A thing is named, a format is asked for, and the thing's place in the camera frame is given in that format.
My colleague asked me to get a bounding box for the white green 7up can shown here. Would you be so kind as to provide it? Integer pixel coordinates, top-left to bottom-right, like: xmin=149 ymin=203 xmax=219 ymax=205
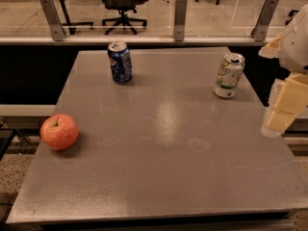
xmin=214 ymin=53 xmax=245 ymax=98

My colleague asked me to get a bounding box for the left metal railing bracket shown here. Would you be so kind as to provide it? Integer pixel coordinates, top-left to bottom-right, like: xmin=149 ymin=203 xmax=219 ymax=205
xmin=39 ymin=0 xmax=65 ymax=41

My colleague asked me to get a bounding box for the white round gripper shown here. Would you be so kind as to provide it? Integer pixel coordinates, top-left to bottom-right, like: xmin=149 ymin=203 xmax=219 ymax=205
xmin=259 ymin=4 xmax=308 ymax=138

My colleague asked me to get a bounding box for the black stand leg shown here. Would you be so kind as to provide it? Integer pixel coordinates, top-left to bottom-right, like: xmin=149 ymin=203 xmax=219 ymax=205
xmin=59 ymin=0 xmax=94 ymax=35

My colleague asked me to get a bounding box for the middle metal railing bracket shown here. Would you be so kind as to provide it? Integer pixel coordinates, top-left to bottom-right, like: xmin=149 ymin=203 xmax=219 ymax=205
xmin=173 ymin=0 xmax=187 ymax=41

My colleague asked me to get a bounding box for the black office chair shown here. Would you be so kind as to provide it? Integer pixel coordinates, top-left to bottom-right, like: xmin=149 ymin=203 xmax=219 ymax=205
xmin=101 ymin=0 xmax=149 ymax=35

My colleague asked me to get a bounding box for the red apple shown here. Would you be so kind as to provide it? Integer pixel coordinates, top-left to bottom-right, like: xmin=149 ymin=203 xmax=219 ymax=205
xmin=39 ymin=114 xmax=79 ymax=150

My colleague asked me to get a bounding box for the blue pepsi can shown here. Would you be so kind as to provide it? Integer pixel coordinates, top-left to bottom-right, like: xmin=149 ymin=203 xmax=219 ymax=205
xmin=108 ymin=41 xmax=132 ymax=84

